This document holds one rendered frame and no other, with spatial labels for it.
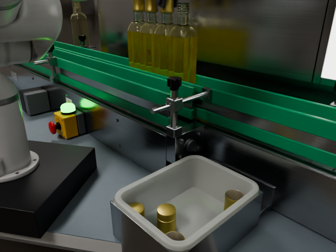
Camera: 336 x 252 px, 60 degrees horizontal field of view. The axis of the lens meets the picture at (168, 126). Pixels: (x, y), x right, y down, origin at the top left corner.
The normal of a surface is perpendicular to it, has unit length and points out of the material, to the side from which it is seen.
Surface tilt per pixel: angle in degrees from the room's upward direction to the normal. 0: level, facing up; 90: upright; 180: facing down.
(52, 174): 1
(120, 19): 90
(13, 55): 119
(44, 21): 108
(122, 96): 90
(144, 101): 90
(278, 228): 0
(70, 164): 1
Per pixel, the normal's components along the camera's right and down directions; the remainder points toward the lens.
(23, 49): 0.64, 0.55
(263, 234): 0.00, -0.91
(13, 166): 0.70, 0.29
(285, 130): -0.73, 0.28
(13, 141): 0.84, 0.23
